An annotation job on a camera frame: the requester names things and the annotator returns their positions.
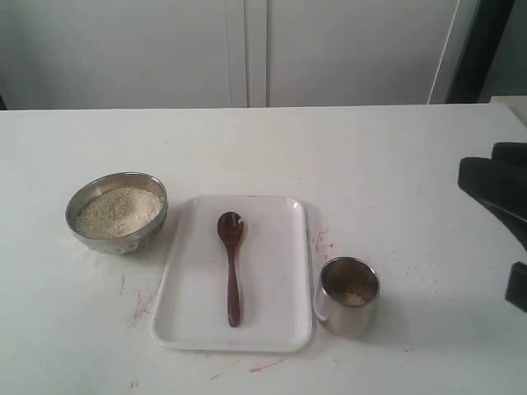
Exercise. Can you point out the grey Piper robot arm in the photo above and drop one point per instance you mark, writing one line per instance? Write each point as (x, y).
(498, 183)

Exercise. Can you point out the steel bowl of rice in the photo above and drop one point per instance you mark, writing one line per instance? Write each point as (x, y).
(118, 213)

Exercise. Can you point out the white cabinet doors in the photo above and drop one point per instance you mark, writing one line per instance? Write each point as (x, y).
(212, 54)

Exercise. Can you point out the brown wooden spoon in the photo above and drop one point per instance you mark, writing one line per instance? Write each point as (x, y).
(230, 228)

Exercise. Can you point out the small steel cup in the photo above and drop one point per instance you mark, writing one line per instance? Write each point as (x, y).
(346, 296)

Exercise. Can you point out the white rectangular tray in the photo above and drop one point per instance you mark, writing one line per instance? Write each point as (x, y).
(273, 273)

